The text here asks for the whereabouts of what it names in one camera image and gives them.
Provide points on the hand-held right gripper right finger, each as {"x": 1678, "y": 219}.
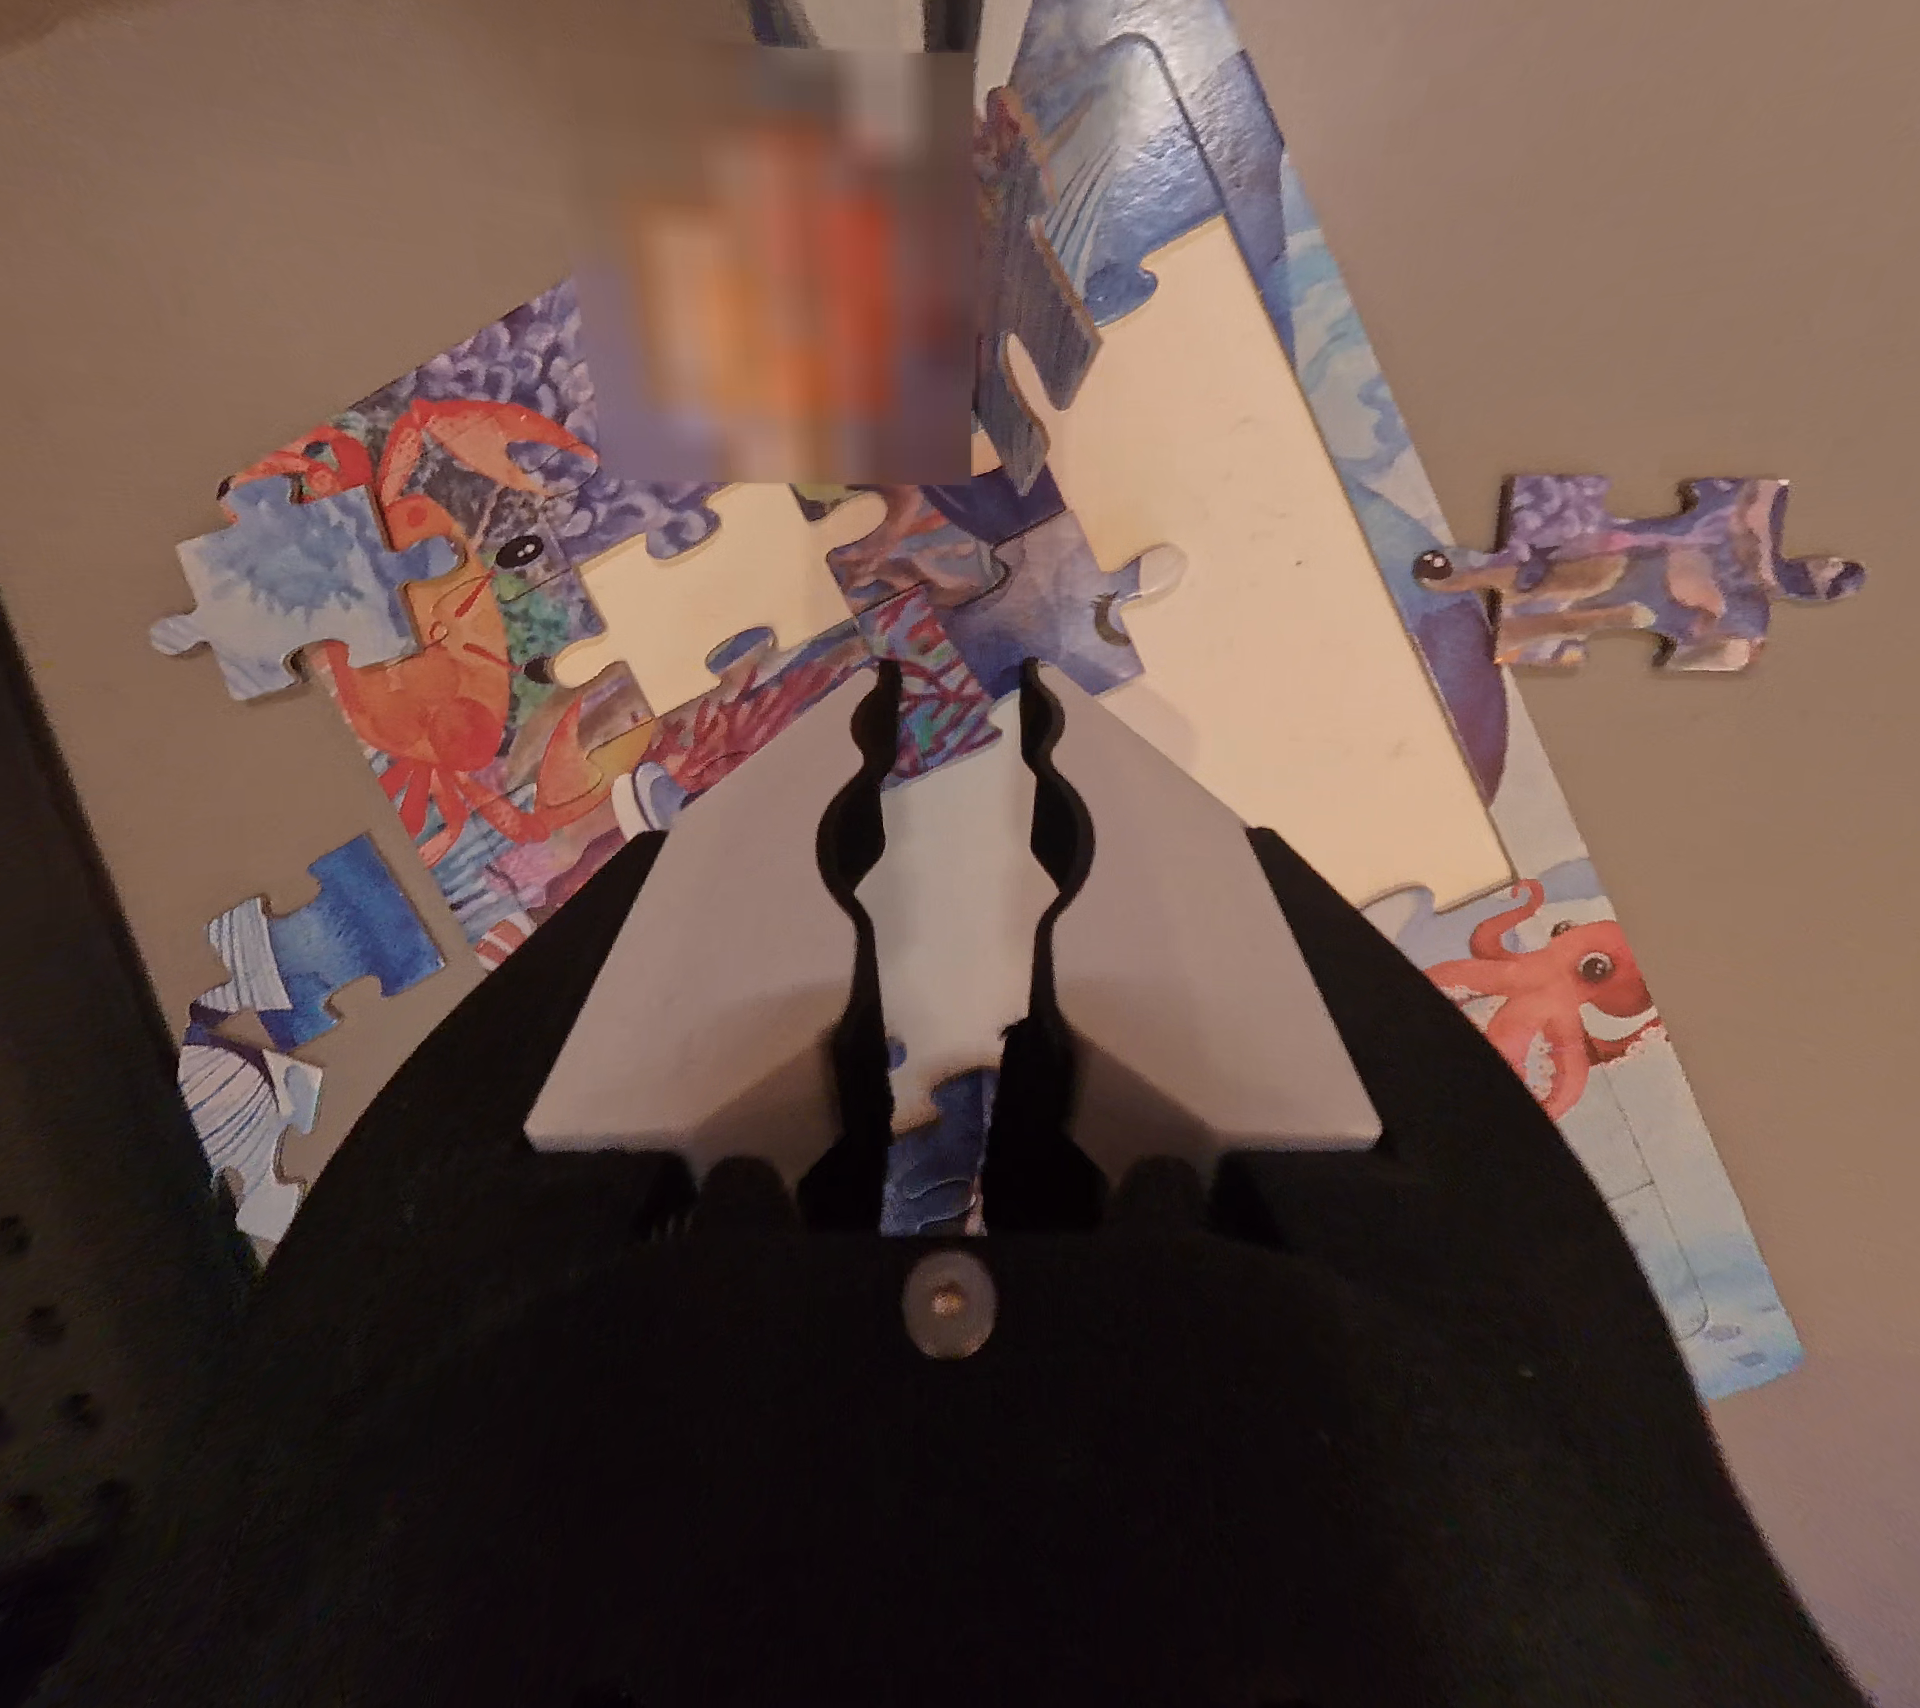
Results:
{"x": 1214, "y": 988}

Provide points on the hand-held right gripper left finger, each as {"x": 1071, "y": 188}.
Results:
{"x": 691, "y": 988}

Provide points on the red coral puzzle piece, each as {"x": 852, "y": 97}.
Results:
{"x": 936, "y": 689}
{"x": 749, "y": 727}

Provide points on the grey blue puzzle piece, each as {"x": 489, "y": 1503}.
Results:
{"x": 1049, "y": 600}

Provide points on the sea animal jigsaw puzzle tray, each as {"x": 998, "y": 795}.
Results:
{"x": 1244, "y": 464}

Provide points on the pale blue white puzzle piece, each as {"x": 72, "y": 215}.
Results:
{"x": 301, "y": 570}

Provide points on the blue puzzle piece striped end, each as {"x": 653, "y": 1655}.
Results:
{"x": 352, "y": 928}

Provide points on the white blue striped puzzle piece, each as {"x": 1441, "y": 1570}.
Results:
{"x": 246, "y": 1122}

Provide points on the black perforated chair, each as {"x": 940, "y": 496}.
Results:
{"x": 89, "y": 1140}

